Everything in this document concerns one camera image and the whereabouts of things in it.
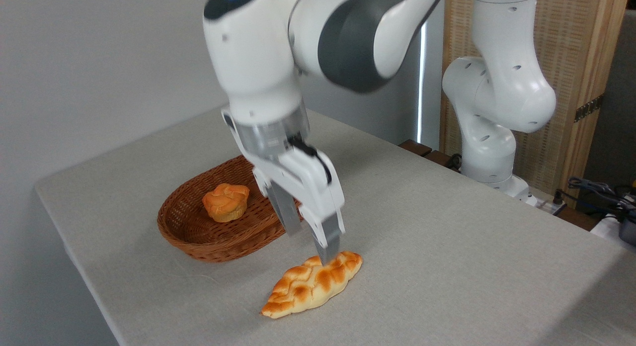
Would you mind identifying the grey tablecloth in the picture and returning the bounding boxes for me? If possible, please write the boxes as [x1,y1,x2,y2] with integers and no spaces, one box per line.
[34,107,636,346]

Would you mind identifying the wooden rattan folding screen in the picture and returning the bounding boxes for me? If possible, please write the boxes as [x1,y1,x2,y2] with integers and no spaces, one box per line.
[440,0,631,210]

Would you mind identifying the black cable bundle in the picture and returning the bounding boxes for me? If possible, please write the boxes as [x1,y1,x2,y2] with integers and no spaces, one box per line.
[554,176,636,223]

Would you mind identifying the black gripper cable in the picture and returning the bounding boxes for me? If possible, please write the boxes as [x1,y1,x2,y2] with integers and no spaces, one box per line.
[291,137,332,184]

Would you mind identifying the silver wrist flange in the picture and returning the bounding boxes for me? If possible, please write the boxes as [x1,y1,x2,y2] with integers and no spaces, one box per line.
[233,103,312,161]

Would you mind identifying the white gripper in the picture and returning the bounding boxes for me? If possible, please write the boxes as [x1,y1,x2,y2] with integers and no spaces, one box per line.
[221,107,347,265]

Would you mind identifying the brown wicker basket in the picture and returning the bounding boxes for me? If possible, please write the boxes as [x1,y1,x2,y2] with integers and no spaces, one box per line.
[157,155,305,263]

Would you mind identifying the dark brown wooden furniture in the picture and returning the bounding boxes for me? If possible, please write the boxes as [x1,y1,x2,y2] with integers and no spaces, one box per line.
[398,139,463,173]

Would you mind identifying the braided golden bread loaf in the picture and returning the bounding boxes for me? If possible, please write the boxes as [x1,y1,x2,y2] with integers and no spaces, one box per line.
[260,251,363,320]

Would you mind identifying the orange muffin bread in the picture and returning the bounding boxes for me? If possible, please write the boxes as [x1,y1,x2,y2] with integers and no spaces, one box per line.
[202,183,250,223]

